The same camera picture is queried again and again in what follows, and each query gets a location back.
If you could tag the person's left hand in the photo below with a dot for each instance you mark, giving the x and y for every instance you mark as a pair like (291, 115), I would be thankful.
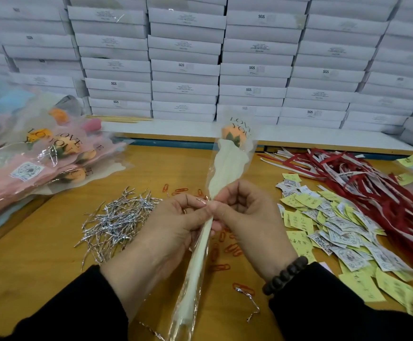
(164, 241)

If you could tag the person's right hand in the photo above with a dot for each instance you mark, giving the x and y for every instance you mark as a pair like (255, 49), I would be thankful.
(256, 223)

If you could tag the cream orange rose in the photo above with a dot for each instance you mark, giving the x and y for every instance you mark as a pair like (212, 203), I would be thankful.
(228, 163)

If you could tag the pile of yellow white tags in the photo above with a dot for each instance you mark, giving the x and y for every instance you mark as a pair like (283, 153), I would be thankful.
(334, 234)

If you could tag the pile of red ribbons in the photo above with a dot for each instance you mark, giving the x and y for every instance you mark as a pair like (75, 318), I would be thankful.
(370, 188)

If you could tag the pile of flowers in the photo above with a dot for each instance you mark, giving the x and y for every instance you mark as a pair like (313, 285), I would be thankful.
(22, 174)

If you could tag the person's right forearm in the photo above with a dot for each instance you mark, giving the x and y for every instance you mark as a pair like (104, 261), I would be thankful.
(341, 312)

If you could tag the person's left forearm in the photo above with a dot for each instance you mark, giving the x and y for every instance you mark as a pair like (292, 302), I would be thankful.
(57, 309)

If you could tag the pile of silver twist ties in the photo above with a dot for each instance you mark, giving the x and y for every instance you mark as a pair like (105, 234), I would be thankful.
(118, 220)

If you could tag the pile of orange paper clips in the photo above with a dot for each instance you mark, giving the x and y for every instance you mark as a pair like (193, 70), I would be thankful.
(221, 266)

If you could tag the long white board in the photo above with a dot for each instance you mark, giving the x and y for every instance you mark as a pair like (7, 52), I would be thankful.
(320, 137)

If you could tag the wall of stacked white boxes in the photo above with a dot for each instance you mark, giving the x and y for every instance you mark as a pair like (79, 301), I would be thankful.
(192, 60)

